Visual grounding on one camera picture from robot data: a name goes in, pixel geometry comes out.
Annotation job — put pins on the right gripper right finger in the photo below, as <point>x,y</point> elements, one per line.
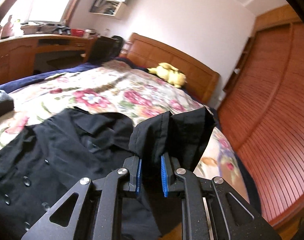
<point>211,209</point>

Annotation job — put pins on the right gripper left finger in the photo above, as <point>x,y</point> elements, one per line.
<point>91,209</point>

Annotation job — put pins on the black trench coat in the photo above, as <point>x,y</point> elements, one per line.
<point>44,161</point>

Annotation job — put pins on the wooden louvered wardrobe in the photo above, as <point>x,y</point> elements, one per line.
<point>262,115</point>

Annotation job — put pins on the wooden bed headboard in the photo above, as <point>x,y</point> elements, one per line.
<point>148,53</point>

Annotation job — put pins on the floral bed blanket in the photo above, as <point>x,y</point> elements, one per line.
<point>114,87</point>

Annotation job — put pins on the yellow plush toy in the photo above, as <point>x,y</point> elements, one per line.
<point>170,74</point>

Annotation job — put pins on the dark grey folded garment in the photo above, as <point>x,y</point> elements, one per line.
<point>6,103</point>

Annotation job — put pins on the navy bed sheet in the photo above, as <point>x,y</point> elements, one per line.
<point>23,82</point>

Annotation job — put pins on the wooden desk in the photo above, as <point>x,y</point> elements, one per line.
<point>17,54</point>

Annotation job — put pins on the red basket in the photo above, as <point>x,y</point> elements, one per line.
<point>77,32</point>

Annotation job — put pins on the white wall shelf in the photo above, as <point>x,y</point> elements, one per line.
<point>112,1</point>

